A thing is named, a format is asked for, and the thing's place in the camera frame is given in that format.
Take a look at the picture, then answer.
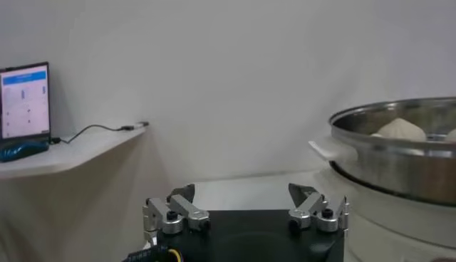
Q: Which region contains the steel steamer pot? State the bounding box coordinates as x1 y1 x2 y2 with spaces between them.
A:
313 162 456 262

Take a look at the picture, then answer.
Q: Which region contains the white steamed baozi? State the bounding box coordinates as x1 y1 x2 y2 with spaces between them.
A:
370 117 428 142

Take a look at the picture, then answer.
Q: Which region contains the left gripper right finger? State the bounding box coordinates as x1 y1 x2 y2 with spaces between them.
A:
287 182 351 234

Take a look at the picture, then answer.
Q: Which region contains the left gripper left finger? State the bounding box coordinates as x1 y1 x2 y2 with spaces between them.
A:
141 182 212 236

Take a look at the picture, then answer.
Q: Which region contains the perforated steel steamer basket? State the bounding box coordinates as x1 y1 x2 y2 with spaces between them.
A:
308 96 456 208

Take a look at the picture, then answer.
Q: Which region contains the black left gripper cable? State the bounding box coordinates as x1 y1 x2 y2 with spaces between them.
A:
123 243 182 262

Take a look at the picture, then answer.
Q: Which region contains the laptop with lit screen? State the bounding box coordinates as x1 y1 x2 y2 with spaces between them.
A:
0 61 52 144

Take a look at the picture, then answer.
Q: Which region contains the white side desk with laptop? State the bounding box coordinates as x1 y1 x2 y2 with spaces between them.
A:
0 124 149 181

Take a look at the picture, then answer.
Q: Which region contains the silver usb dongle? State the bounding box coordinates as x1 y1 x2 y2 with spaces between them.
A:
120 120 150 132

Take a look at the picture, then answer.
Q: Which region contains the black usb cable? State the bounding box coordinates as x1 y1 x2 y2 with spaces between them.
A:
49 122 135 145

